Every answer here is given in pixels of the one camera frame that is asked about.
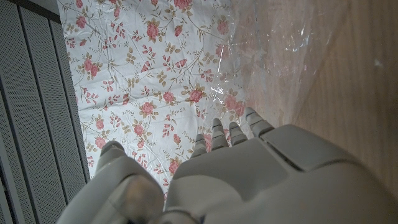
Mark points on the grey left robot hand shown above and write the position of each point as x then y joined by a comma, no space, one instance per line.
280,186

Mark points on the clear plastic bag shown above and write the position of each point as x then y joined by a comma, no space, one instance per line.
280,62

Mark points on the floral print curtain backdrop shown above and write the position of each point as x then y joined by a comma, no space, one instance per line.
140,77

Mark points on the dark perforated wall panel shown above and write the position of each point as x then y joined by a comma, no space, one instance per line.
31,124

